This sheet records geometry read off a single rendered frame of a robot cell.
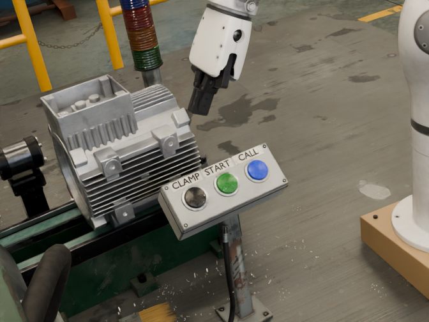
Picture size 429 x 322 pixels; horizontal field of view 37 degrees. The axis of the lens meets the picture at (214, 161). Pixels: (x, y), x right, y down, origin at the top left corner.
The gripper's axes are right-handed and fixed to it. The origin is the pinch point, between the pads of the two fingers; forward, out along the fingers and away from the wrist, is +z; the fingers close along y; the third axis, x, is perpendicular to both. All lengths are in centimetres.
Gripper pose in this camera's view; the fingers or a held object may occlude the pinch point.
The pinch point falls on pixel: (200, 101)
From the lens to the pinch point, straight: 107.6
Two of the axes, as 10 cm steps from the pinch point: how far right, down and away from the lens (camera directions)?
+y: -4.8, -3.9, 7.9
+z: -3.0, 9.1, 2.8
